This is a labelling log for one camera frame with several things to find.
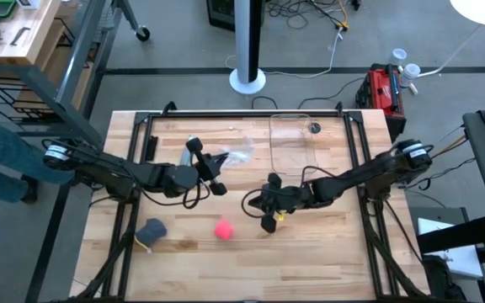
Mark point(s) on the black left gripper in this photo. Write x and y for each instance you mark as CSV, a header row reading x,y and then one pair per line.
x,y
206,168

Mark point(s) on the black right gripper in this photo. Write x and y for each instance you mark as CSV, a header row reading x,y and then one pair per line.
x,y
289,198

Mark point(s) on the clear plastic bag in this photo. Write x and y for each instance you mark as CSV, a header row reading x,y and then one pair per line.
x,y
238,156

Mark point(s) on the pink bandage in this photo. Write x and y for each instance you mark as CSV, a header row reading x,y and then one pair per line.
x,y
224,230

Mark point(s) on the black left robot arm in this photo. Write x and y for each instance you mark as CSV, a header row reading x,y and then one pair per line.
x,y
171,179

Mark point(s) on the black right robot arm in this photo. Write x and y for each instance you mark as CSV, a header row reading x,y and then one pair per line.
x,y
352,177

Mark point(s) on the clear plastic bin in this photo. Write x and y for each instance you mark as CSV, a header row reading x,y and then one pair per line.
x,y
293,143

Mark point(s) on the black round grommet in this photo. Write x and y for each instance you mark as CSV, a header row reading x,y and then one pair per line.
x,y
314,127

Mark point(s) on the black white tower fan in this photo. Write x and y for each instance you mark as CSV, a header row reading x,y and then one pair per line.
x,y
246,42

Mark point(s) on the black caster wheel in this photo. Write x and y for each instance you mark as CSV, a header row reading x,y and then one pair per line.
x,y
142,34

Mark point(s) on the black box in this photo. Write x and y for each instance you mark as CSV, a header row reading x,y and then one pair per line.
x,y
219,12

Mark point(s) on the red tool bag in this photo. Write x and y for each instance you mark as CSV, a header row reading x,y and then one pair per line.
x,y
379,90

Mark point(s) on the black bag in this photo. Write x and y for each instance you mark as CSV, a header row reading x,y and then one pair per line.
x,y
440,278

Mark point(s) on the black bar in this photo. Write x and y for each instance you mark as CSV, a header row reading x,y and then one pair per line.
x,y
457,235

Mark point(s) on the white plastic jar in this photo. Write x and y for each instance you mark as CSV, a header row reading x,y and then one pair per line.
x,y
398,56
411,73

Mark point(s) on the white panel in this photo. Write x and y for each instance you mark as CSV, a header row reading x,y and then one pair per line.
x,y
457,263

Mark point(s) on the small white box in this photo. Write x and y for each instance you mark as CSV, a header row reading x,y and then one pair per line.
x,y
28,3

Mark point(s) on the white lamp shade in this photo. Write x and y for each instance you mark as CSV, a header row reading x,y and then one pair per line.
x,y
482,10

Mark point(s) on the small black bracket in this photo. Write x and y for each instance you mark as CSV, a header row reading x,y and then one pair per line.
x,y
152,149

